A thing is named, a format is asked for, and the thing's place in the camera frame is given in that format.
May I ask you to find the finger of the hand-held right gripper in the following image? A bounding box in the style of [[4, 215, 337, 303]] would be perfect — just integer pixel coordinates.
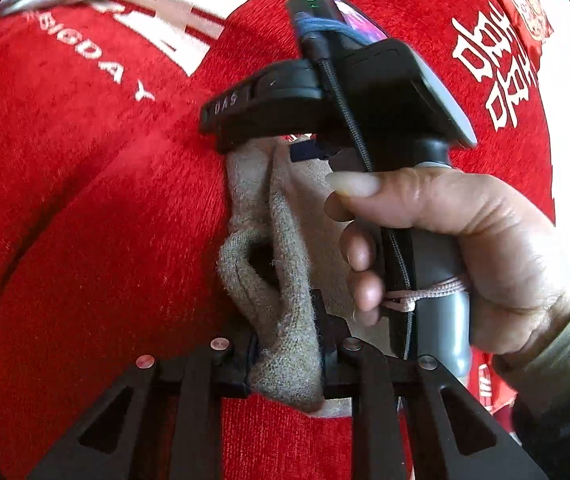
[[290, 141, 333, 163]]

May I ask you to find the person's right hand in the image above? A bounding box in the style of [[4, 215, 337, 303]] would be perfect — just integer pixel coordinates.
[[324, 166, 570, 357]]

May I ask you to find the blue cord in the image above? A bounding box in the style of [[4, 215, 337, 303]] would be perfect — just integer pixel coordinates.
[[294, 15, 383, 45]]

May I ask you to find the black braided cable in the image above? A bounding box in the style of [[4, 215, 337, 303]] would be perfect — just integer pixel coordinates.
[[314, 56, 414, 361]]

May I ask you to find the beige knitted sock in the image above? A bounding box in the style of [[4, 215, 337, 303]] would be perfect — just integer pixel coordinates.
[[216, 134, 398, 419]]

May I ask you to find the red printed sofa blanket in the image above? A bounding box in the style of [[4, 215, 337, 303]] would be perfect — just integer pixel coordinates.
[[0, 0, 560, 480]]

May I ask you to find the red embroidered cushion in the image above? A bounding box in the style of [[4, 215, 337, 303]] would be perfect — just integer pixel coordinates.
[[469, 0, 556, 57]]

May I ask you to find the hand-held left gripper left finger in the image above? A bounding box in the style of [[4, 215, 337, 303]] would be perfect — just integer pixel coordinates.
[[27, 335, 262, 480]]

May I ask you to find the pink cord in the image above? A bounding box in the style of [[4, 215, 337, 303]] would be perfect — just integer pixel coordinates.
[[381, 276, 468, 312]]

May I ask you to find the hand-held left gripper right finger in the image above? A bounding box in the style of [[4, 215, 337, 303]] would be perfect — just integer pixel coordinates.
[[312, 289, 548, 480]]

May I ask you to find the person's right forearm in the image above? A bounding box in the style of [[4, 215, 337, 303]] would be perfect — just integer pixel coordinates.
[[492, 266, 570, 480]]

